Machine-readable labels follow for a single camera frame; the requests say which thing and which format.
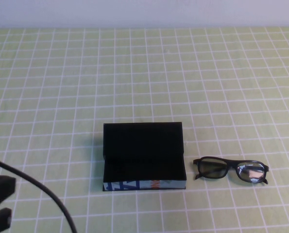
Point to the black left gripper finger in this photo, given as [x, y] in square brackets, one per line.
[1, 219]
[1, 190]

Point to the black framed glasses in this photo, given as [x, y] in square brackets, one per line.
[231, 164]

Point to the black printed glasses case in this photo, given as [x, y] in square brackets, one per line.
[144, 150]

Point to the green checked tablecloth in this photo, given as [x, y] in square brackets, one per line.
[61, 72]

